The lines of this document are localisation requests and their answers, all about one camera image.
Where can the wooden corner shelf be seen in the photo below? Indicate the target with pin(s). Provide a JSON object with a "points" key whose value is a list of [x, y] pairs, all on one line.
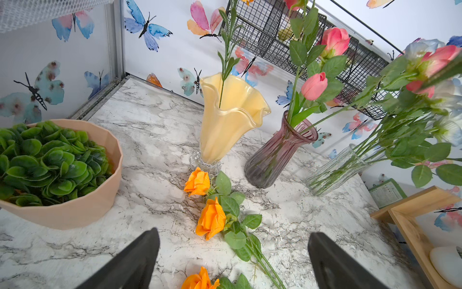
{"points": [[404, 215]]}

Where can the pink rose pair stem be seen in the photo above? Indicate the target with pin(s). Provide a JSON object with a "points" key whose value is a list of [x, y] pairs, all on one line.
{"points": [[335, 39]]}

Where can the orange ranunculus flower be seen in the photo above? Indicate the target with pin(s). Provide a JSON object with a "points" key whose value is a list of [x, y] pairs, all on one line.
{"points": [[203, 281]]}

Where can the potted green succulent plant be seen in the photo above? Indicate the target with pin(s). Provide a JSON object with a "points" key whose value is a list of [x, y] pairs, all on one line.
{"points": [[61, 174]]}

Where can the orange rose flower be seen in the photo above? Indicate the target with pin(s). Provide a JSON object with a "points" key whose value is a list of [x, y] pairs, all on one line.
{"points": [[222, 215]]}

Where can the yellow ruffled vase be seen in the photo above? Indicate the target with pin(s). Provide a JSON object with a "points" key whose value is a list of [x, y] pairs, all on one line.
{"points": [[221, 129]]}

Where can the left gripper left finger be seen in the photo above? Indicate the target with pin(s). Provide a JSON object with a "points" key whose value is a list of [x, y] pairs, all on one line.
{"points": [[132, 268]]}

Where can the black wire wall basket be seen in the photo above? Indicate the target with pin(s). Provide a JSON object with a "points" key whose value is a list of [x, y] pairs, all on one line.
{"points": [[264, 37]]}

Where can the white mesh wall basket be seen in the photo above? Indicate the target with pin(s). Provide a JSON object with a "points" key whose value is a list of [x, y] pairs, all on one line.
{"points": [[17, 14]]}

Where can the purple glass vase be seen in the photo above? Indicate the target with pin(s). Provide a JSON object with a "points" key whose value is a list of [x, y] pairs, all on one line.
{"points": [[263, 168]]}

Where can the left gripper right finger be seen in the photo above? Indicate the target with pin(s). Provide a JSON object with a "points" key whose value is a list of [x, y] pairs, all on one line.
{"points": [[335, 269]]}

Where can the pink tulip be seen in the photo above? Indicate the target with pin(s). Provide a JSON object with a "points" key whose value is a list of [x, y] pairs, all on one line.
{"points": [[311, 90]]}

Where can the clear glass vase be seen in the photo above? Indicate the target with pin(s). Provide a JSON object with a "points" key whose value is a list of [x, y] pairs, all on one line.
{"points": [[337, 171]]}

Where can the sunflower bouquet in vase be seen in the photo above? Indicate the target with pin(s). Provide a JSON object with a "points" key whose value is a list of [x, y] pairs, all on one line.
{"points": [[448, 263]]}

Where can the orange carnation flower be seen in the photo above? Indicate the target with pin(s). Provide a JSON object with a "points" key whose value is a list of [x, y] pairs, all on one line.
{"points": [[227, 54]]}

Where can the pink rose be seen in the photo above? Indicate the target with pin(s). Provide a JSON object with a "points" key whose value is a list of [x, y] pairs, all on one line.
{"points": [[414, 70]]}

